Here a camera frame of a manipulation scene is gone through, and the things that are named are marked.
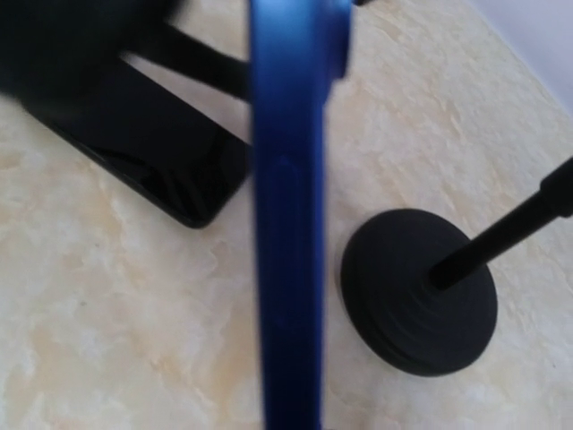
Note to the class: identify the black phone upper left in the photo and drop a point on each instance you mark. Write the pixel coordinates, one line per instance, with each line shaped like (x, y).
(164, 149)

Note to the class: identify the black pole phone stand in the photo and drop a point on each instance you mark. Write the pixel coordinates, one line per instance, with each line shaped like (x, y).
(419, 291)

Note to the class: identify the black phone blue edge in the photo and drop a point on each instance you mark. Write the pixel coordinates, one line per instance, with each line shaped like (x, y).
(298, 49)

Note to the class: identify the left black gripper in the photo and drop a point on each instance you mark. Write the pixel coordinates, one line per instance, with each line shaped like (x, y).
(54, 52)

